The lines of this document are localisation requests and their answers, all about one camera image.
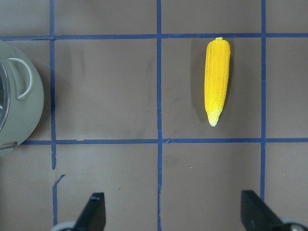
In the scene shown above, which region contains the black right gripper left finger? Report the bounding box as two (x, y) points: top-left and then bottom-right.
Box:
(51, 192), (106, 231)

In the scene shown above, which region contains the yellow corn cob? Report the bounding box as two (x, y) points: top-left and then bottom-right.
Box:
(204, 37), (231, 127)

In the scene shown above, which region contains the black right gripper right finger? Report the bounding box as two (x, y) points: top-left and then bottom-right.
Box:
(241, 190), (308, 231)

